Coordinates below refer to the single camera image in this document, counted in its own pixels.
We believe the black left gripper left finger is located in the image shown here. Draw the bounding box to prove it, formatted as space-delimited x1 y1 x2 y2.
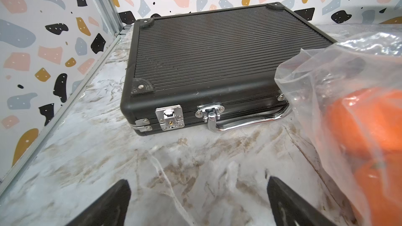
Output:
68 180 131 226

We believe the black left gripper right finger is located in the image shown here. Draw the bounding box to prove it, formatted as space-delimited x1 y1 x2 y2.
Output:
267 176 334 226

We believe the orange fruit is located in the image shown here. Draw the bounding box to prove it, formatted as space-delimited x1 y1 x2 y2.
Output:
325 87 402 159
354 153 402 226

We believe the clear zip-top plastic bag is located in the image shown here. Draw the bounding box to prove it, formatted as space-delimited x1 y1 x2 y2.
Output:
275 31 402 226

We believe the black ribbed metal briefcase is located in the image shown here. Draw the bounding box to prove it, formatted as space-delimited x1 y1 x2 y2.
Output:
120 2 336 136

